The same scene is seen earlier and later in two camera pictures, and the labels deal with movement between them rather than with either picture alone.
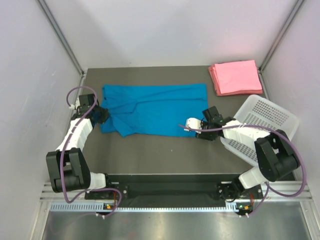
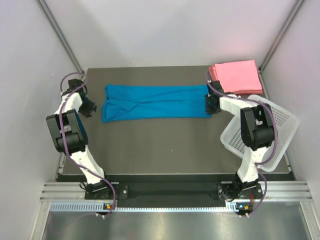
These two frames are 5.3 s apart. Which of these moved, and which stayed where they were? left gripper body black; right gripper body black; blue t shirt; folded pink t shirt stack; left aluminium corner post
Moved: blue t shirt; left gripper body black; right gripper body black
Stayed: left aluminium corner post; folded pink t shirt stack
